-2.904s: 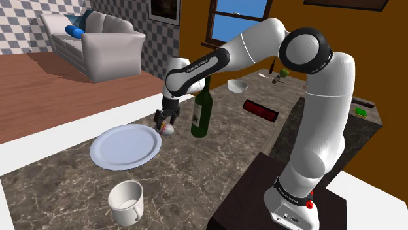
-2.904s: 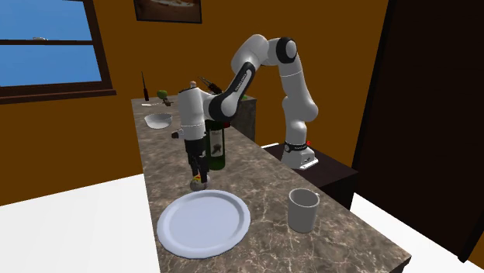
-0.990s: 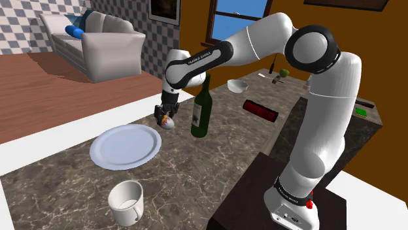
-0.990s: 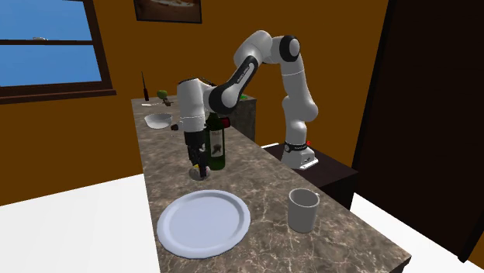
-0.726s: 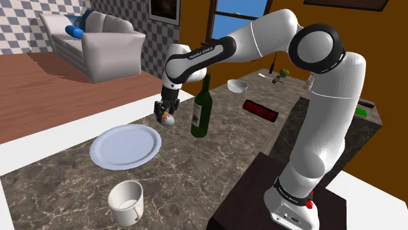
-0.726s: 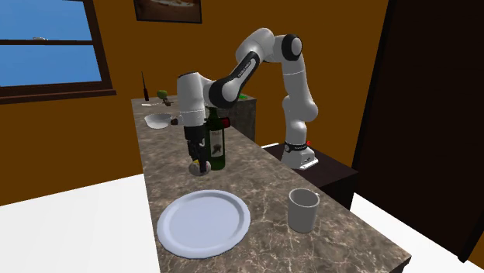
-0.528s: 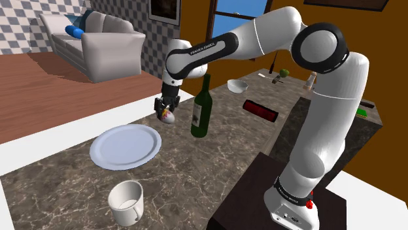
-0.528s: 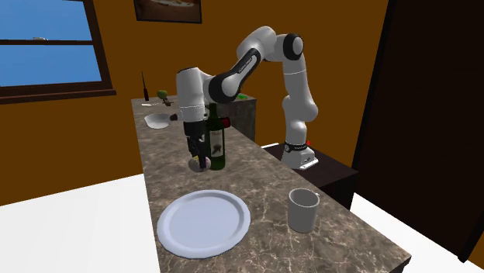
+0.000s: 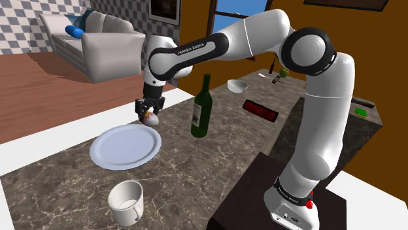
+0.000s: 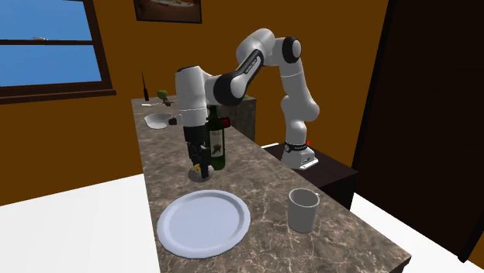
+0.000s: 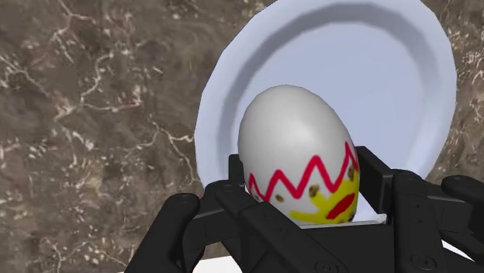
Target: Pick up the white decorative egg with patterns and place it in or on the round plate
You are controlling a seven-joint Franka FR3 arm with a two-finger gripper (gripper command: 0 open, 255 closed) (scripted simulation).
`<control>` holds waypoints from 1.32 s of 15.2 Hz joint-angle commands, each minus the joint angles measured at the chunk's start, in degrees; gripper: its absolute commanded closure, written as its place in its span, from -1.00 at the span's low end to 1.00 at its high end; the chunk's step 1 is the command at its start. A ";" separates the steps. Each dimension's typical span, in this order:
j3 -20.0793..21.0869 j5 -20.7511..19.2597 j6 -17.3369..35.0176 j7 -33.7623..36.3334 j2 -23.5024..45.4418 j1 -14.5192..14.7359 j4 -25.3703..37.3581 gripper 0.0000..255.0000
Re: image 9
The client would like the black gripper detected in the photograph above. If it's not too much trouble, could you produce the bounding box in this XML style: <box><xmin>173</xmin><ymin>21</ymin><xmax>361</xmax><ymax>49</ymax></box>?
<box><xmin>135</xmin><ymin>82</ymin><xmax>167</xmax><ymax>116</ymax></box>

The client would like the white patterned egg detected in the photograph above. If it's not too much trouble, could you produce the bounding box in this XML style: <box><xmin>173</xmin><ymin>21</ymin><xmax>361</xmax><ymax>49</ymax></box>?
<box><xmin>141</xmin><ymin>110</ymin><xmax>160</xmax><ymax>126</ymax></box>

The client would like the pale blue plate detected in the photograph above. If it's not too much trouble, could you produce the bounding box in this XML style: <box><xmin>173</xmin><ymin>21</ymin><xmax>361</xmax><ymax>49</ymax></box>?
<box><xmin>89</xmin><ymin>123</ymin><xmax>163</xmax><ymax>171</ymax></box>

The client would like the green wine bottle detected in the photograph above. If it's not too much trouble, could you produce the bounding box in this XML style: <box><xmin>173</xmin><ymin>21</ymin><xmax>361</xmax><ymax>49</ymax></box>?
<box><xmin>190</xmin><ymin>73</ymin><xmax>214</xmax><ymax>139</ymax></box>

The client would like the grey sofa with blue cushions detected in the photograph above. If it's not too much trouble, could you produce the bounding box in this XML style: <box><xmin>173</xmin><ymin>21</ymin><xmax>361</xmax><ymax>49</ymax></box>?
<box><xmin>38</xmin><ymin>8</ymin><xmax>146</xmax><ymax>84</ymax></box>

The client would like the white bowl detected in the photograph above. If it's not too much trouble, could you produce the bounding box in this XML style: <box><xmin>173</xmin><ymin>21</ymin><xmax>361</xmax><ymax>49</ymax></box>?
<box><xmin>226</xmin><ymin>78</ymin><xmax>249</xmax><ymax>94</ymax></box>

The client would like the white mug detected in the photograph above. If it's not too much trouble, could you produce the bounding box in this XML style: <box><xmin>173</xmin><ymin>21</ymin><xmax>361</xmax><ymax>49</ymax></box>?
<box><xmin>107</xmin><ymin>180</ymin><xmax>145</xmax><ymax>227</ymax></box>

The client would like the red and black cylinder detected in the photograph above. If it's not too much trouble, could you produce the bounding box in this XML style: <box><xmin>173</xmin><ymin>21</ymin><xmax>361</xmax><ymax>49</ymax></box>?
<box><xmin>242</xmin><ymin>99</ymin><xmax>279</xmax><ymax>123</ymax></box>

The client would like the brown framed window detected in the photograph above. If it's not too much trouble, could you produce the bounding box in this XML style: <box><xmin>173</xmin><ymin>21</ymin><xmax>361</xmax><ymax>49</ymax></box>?
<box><xmin>206</xmin><ymin>0</ymin><xmax>274</xmax><ymax>62</ymax></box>

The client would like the dark robot stand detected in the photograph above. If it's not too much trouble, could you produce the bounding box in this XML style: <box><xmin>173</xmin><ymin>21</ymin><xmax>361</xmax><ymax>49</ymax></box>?
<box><xmin>206</xmin><ymin>152</ymin><xmax>348</xmax><ymax>230</ymax></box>

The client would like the long black tool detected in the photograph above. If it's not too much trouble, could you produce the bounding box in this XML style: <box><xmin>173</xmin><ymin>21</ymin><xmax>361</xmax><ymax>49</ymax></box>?
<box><xmin>350</xmin><ymin>97</ymin><xmax>375</xmax><ymax>108</ymax></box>

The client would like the dark framed wall picture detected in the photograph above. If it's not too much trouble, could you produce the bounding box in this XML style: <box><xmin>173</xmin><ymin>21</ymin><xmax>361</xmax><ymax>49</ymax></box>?
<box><xmin>148</xmin><ymin>0</ymin><xmax>182</xmax><ymax>27</ymax></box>

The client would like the wide dark wall picture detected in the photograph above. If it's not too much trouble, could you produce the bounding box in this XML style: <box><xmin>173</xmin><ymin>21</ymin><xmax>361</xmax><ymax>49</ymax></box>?
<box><xmin>303</xmin><ymin>0</ymin><xmax>390</xmax><ymax>12</ymax></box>

